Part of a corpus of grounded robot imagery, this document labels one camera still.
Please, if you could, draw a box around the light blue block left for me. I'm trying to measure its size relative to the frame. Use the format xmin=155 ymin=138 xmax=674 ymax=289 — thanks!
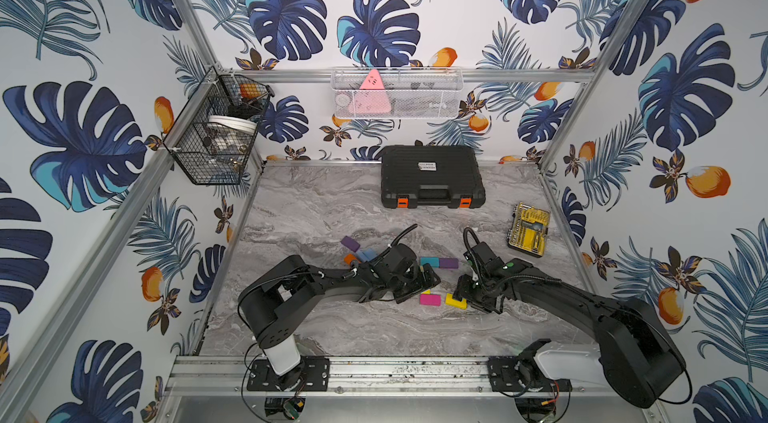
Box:
xmin=356 ymin=249 xmax=377 ymax=262

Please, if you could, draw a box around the white coil in basket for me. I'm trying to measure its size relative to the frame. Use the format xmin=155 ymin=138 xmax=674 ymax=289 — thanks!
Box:
xmin=208 ymin=115 xmax=257 ymax=135

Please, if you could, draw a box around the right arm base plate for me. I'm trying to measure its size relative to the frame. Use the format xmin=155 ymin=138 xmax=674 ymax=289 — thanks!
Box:
xmin=487 ymin=357 xmax=572 ymax=396

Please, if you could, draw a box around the purple block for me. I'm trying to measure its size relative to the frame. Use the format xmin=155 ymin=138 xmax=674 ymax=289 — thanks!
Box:
xmin=340 ymin=236 xmax=360 ymax=253
xmin=438 ymin=258 xmax=460 ymax=270

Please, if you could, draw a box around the clear mesh wall shelf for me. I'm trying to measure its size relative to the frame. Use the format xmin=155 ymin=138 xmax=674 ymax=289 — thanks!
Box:
xmin=330 ymin=68 xmax=465 ymax=120

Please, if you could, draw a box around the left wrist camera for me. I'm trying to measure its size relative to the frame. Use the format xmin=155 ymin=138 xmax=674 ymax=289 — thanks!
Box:
xmin=382 ymin=243 xmax=419 ymax=273

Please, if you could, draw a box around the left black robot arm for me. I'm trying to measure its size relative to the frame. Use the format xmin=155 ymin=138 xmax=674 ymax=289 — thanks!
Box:
xmin=237 ymin=245 xmax=441 ymax=377

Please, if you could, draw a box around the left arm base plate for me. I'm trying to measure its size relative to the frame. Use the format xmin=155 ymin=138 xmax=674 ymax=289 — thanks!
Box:
xmin=245 ymin=356 xmax=330 ymax=393

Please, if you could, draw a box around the magenta block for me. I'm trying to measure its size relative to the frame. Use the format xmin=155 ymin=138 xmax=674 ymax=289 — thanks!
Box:
xmin=419 ymin=293 xmax=442 ymax=307

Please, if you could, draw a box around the yellow screwdriver bit set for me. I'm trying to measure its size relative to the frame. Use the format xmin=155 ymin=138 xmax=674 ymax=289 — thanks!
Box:
xmin=507 ymin=202 xmax=550 ymax=258

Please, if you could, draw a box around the teal block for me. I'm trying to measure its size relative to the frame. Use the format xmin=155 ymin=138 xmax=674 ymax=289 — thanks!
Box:
xmin=419 ymin=257 xmax=440 ymax=268

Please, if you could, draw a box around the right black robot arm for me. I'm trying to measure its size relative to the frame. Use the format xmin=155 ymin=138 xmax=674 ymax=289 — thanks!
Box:
xmin=457 ymin=243 xmax=687 ymax=409

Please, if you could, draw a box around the black wire basket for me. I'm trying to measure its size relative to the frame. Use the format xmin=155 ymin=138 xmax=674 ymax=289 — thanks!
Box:
xmin=162 ymin=68 xmax=275 ymax=186

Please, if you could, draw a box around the aluminium front rail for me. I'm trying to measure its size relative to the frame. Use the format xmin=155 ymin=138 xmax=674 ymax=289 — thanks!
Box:
xmin=165 ymin=356 xmax=615 ymax=397

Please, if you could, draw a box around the black plastic tool case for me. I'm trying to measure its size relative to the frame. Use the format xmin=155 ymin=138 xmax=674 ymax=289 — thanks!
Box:
xmin=381 ymin=145 xmax=486 ymax=209

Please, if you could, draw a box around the pink triangle object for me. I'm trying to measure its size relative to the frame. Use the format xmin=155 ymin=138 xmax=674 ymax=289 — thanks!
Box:
xmin=347 ymin=69 xmax=392 ymax=116

